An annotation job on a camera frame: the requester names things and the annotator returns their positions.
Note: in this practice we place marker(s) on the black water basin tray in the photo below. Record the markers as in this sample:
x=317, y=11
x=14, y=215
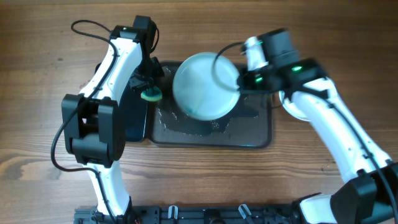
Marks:
x=122, y=113

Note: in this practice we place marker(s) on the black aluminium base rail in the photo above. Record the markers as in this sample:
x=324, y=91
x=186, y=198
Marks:
x=267, y=214

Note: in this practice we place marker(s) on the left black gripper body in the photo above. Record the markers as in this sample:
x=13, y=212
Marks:
x=145, y=73

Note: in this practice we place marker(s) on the pale blue plate top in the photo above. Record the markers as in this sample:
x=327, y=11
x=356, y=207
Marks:
x=204, y=86

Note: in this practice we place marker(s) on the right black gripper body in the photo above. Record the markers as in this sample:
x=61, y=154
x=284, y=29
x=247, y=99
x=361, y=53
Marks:
x=257, y=80

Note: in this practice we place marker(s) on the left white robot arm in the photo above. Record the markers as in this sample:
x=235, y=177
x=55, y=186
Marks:
x=100, y=157

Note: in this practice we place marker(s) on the green yellow sponge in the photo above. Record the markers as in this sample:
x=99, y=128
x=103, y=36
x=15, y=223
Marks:
x=152, y=94

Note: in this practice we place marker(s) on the large dark serving tray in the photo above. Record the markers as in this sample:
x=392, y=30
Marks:
x=247, y=126

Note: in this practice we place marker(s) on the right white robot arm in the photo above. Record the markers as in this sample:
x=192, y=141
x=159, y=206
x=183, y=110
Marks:
x=369, y=192

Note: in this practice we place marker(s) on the white plate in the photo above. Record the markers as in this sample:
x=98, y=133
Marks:
x=291, y=108

